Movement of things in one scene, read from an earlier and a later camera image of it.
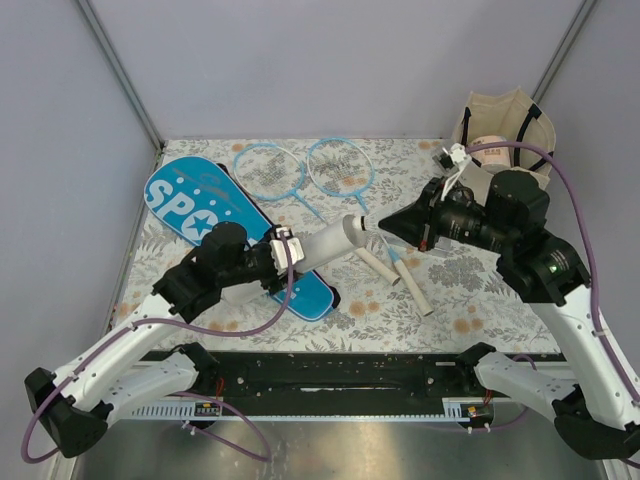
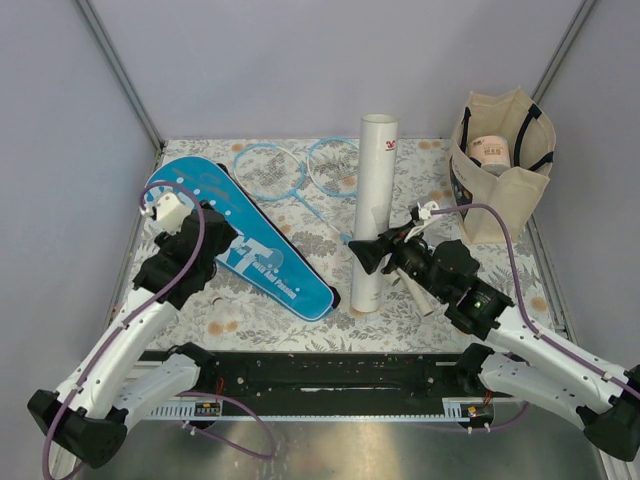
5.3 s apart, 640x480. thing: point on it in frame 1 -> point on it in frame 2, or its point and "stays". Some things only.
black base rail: [322, 386] stays
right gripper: [419, 223] -> [370, 252]
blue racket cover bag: [193, 194] stays
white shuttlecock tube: [317, 246] -> [373, 205]
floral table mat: [394, 296] stays
